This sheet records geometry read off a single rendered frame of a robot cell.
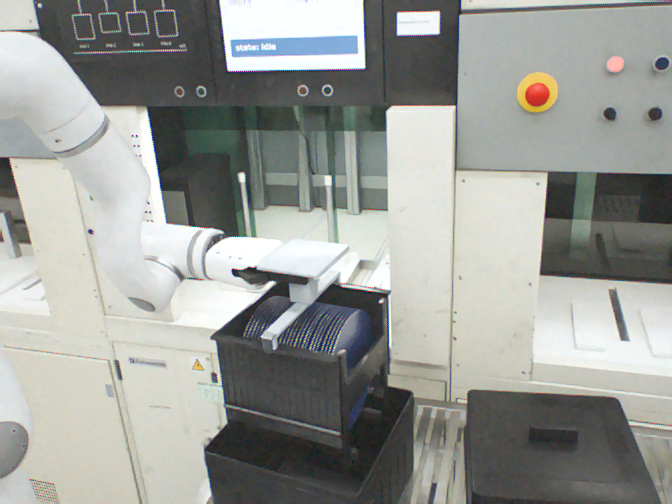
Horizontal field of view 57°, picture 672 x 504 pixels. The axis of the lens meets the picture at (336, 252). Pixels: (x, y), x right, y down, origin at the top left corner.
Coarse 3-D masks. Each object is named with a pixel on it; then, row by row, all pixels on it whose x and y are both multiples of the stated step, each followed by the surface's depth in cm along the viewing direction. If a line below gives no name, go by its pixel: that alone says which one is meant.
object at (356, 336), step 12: (360, 312) 99; (348, 324) 95; (360, 324) 100; (372, 324) 105; (348, 336) 96; (360, 336) 101; (372, 336) 106; (336, 348) 92; (348, 348) 96; (360, 348) 101; (348, 360) 97; (348, 372) 98; (360, 408) 105
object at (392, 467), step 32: (384, 416) 117; (224, 448) 107; (256, 448) 117; (288, 448) 124; (384, 448) 99; (224, 480) 101; (256, 480) 97; (288, 480) 94; (320, 480) 116; (352, 480) 115; (384, 480) 101
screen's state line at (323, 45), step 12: (324, 36) 116; (336, 36) 115; (348, 36) 114; (240, 48) 121; (252, 48) 121; (264, 48) 120; (276, 48) 119; (288, 48) 119; (300, 48) 118; (312, 48) 117; (324, 48) 117; (336, 48) 116; (348, 48) 115
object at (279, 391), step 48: (288, 288) 111; (336, 288) 107; (240, 336) 92; (384, 336) 104; (240, 384) 96; (288, 384) 91; (336, 384) 88; (384, 384) 107; (288, 432) 95; (336, 432) 91
